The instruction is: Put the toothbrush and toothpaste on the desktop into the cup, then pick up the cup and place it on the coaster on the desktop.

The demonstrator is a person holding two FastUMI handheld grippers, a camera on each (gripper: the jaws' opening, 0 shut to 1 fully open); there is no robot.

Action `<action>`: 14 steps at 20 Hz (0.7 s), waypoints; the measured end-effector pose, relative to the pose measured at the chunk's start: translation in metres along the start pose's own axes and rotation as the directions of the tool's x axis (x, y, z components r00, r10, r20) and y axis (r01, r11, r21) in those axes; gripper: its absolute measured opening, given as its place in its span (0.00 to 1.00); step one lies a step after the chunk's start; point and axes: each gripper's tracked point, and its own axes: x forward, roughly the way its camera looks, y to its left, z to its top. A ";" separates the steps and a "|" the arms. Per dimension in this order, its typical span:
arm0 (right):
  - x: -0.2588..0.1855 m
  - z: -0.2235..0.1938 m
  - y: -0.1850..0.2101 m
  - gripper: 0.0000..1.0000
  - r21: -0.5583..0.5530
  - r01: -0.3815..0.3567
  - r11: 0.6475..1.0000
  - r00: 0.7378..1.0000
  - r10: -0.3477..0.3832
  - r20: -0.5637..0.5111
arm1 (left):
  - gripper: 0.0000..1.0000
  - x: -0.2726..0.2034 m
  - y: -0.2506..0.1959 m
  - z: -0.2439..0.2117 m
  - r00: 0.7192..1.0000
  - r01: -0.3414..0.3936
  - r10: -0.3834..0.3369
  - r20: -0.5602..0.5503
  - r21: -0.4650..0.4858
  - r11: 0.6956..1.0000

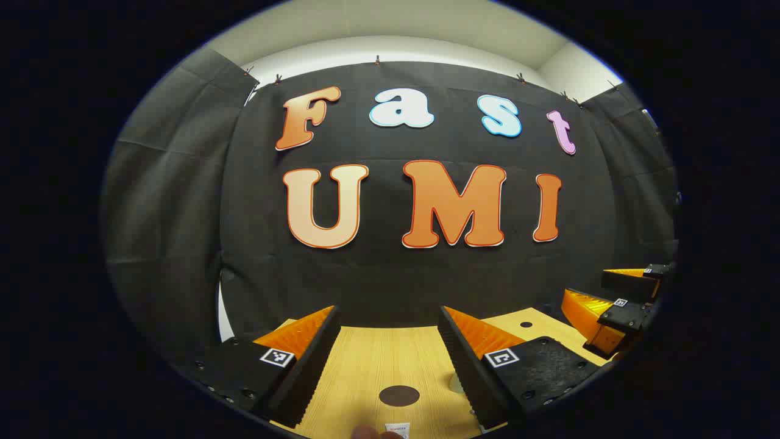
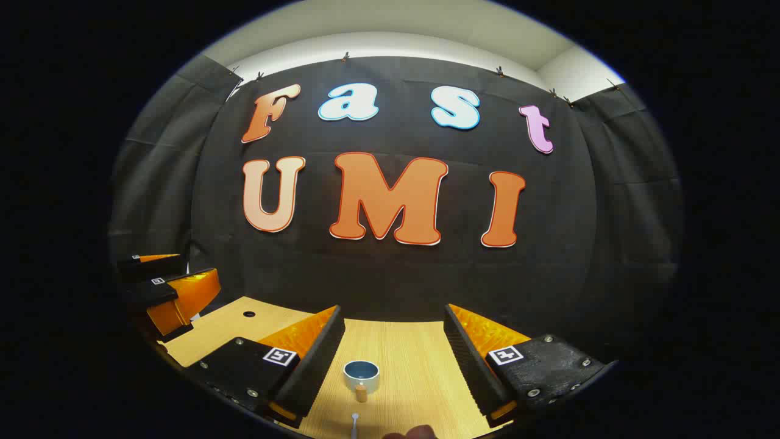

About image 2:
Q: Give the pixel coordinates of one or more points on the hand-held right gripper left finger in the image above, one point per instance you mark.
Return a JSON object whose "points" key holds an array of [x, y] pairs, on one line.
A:
{"points": [[317, 366]]}

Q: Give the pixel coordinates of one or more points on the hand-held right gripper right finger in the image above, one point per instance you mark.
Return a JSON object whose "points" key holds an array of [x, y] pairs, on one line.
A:
{"points": [[472, 366]]}

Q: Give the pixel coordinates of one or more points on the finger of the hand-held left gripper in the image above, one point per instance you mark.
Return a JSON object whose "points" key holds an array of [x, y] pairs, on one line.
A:
{"points": [[149, 267], [189, 296]]}

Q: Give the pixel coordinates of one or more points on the white toothbrush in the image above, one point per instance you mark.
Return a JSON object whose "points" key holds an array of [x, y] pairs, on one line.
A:
{"points": [[354, 424]]}

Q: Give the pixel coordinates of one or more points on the wooden desktop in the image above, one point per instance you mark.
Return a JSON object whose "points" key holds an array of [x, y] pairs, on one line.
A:
{"points": [[402, 347]]}

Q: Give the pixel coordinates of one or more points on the black backdrop cloth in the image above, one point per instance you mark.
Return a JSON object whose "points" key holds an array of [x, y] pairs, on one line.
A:
{"points": [[426, 286]]}

